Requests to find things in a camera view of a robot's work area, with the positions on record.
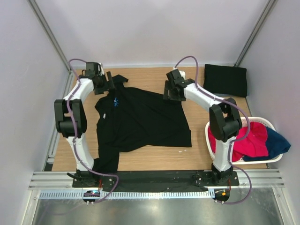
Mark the red t shirt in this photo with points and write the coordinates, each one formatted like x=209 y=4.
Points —
x=246 y=146

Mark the folded black t shirt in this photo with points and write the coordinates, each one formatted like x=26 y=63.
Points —
x=226 y=80

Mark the right aluminium frame post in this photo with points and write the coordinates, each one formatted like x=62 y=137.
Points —
x=256 y=30

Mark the white laundry basket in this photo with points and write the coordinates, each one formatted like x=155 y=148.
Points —
x=266 y=123

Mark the black t shirt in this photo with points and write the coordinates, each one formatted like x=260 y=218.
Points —
x=131 y=118
x=226 y=80

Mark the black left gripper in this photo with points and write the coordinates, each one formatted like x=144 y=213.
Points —
x=98 y=91

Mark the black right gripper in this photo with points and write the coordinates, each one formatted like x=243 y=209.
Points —
x=168 y=88

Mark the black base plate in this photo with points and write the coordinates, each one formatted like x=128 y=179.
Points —
x=198 y=178

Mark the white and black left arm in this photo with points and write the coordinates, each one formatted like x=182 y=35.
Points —
x=71 y=121

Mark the left aluminium frame post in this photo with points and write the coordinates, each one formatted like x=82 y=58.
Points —
x=45 y=26

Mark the navy blue t shirt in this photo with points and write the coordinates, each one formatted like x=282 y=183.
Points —
x=270 y=145

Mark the white slotted cable duct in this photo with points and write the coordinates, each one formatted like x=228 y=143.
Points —
x=93 y=194

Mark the aluminium frame post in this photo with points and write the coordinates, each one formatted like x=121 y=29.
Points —
x=45 y=26
x=256 y=30

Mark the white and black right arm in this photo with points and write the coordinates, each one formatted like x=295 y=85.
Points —
x=225 y=122

